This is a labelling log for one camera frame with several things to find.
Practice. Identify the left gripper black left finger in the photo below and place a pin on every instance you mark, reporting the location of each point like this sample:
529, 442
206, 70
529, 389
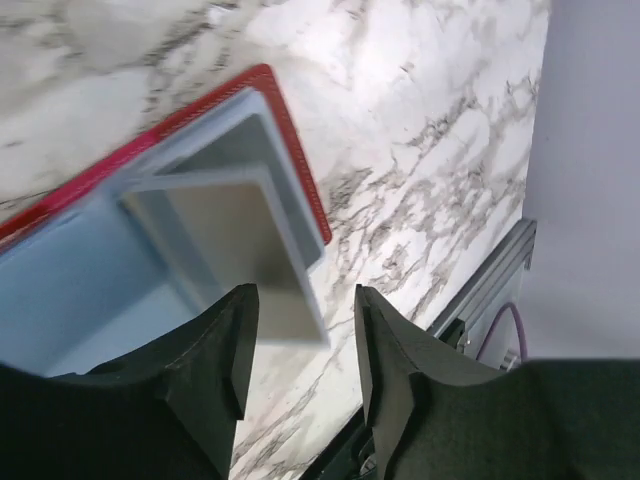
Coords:
167, 410

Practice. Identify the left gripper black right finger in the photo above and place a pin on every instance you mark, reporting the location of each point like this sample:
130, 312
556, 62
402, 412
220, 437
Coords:
437, 414

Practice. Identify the red leather card holder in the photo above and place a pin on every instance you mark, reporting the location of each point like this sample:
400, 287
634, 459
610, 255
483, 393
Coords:
81, 282

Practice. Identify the gold credit card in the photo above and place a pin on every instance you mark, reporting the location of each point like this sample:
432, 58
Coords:
218, 230

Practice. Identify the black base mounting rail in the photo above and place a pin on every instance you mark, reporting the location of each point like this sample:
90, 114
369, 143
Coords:
350, 454

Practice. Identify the aluminium extrusion frame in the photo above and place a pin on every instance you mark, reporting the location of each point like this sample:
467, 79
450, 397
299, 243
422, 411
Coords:
482, 321

